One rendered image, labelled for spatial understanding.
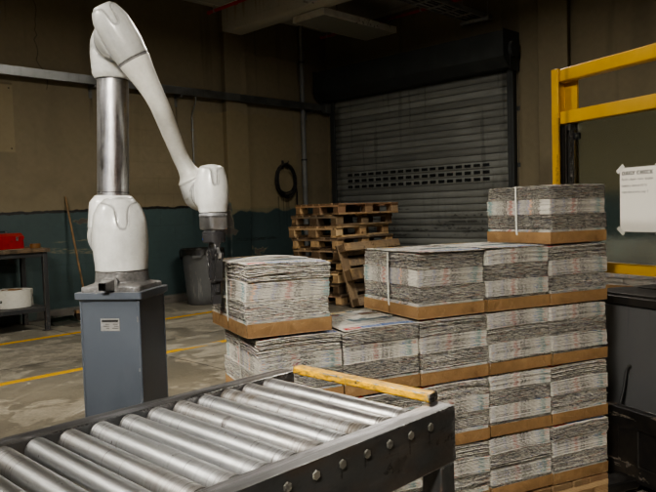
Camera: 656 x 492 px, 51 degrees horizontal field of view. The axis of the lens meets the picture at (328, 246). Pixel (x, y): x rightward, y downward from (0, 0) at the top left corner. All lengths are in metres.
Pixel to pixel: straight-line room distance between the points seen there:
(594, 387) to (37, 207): 7.14
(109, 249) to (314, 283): 0.63
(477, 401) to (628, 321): 1.08
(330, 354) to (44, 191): 6.97
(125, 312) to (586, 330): 1.73
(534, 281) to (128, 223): 1.46
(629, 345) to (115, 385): 2.27
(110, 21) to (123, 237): 0.64
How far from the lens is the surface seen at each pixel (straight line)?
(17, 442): 1.46
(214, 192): 2.19
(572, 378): 2.84
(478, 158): 9.82
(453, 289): 2.43
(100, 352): 2.12
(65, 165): 9.02
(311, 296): 2.16
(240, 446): 1.32
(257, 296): 2.10
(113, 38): 2.21
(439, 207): 10.18
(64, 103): 9.11
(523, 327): 2.65
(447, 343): 2.45
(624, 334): 3.42
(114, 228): 2.08
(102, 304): 2.09
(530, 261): 2.63
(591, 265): 2.84
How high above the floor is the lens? 1.22
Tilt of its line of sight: 3 degrees down
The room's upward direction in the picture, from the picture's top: 2 degrees counter-clockwise
